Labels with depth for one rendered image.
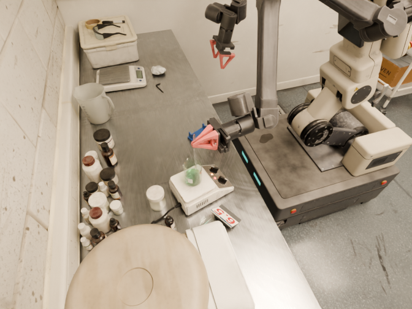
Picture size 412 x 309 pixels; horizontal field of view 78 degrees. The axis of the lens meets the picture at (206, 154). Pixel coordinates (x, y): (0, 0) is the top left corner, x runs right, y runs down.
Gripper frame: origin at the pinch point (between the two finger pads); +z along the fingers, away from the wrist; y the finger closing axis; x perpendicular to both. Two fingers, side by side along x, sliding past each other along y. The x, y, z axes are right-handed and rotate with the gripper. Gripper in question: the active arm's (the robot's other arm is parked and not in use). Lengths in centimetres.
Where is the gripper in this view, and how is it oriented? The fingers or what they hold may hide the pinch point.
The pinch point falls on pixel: (194, 144)
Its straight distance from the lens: 75.4
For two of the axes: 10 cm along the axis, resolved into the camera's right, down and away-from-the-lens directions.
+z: -8.9, 3.5, -3.1
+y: 4.6, 6.7, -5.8
